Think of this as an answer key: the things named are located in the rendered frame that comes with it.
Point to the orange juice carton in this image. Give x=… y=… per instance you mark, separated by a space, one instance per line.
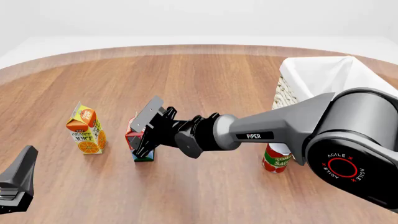
x=87 y=135

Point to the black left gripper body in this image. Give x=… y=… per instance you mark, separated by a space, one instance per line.
x=14 y=198

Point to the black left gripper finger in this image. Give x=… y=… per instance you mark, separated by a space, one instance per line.
x=23 y=165

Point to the tomato sauce can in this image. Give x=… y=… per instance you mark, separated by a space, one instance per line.
x=275 y=161

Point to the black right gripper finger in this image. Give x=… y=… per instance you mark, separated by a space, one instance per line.
x=144 y=147

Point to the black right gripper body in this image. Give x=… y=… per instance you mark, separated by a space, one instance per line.
x=163 y=133

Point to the wicker basket with white liner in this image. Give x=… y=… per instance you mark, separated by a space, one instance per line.
x=317 y=74

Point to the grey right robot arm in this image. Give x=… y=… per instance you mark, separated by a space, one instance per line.
x=280 y=126

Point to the red blue milk carton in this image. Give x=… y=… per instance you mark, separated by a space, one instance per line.
x=132 y=135

